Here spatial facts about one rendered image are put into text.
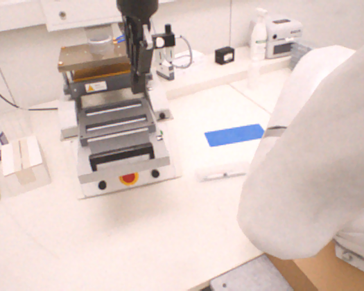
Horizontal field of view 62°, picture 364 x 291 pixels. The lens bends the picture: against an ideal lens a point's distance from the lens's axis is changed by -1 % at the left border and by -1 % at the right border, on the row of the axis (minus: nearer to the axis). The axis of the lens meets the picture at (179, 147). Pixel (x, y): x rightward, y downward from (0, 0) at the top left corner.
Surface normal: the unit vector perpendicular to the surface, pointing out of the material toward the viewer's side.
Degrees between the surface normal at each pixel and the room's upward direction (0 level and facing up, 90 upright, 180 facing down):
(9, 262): 0
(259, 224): 71
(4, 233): 0
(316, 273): 40
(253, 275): 0
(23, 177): 89
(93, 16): 90
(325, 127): 89
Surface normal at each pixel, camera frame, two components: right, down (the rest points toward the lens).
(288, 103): -0.73, -0.44
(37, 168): 0.46, 0.48
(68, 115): 0.11, -0.23
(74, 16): 0.25, 0.58
